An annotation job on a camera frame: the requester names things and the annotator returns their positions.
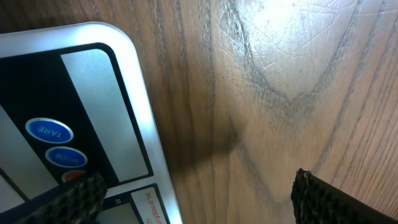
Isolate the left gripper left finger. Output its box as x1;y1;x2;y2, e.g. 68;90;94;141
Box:
14;173;108;223

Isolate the white digital kitchen scale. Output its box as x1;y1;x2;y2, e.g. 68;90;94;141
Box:
1;22;182;223

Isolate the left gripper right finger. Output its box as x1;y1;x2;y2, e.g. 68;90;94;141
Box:
290;169;397;224

